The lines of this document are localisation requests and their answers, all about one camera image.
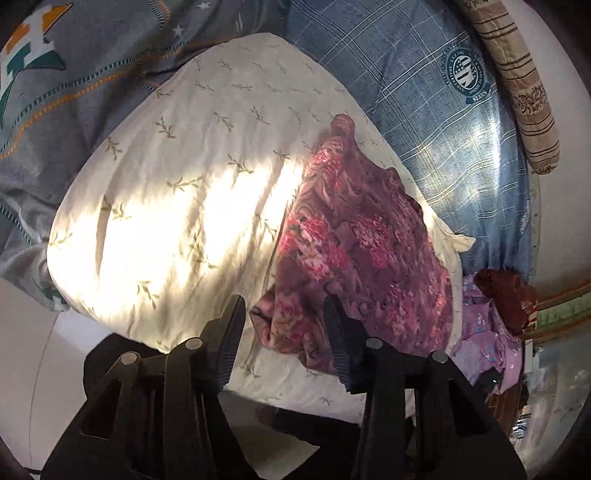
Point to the purple floral shirt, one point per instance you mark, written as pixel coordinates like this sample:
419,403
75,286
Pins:
485,337

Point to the blue plaid quilt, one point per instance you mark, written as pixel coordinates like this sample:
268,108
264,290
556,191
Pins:
415,129

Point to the grey star-print pillow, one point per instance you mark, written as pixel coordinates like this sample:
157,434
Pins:
92,83

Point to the pink floral shirt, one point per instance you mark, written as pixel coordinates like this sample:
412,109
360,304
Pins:
364,240

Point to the beige striped bolster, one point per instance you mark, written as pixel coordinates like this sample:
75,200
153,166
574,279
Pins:
521,87

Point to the cream leaf-print pillow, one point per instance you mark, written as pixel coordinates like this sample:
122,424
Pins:
184,194

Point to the dark red cloth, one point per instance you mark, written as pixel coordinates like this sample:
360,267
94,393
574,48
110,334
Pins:
505,295

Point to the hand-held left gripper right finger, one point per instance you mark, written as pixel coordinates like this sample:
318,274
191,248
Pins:
344,350

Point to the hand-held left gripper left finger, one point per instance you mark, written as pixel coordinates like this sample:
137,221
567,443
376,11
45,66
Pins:
228,346

